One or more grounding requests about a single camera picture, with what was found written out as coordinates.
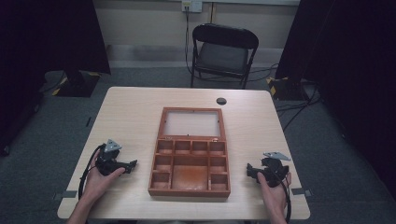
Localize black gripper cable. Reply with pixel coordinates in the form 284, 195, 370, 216
272, 167, 293, 224
78, 144, 107, 201

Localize wooden compartment box with lid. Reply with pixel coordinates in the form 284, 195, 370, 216
148, 106, 232, 198

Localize white wall socket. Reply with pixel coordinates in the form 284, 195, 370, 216
181, 0, 204, 14

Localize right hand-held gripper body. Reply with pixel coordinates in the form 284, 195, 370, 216
260, 151, 292, 189

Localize person's left hand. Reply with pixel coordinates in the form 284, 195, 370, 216
81, 149, 126, 203

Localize black folding chair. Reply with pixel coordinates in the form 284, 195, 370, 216
190, 22, 260, 91

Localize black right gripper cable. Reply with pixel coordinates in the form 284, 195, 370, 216
272, 167, 293, 224

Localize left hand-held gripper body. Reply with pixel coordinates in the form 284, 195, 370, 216
94, 138, 127, 177

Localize black wall socket cable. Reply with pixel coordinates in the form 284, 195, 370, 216
184, 6, 194, 77

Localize black floor cables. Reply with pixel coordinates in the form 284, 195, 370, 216
247, 63, 323, 133

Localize dark curtain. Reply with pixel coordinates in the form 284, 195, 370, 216
0, 0, 112, 157
275, 0, 396, 202

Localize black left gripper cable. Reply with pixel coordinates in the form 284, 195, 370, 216
78, 144, 107, 201

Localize person's right hand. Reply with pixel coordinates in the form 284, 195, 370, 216
256, 171, 293, 217

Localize black stand base striped tape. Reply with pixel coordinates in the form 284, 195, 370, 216
51, 70, 102, 99
266, 76, 314, 102

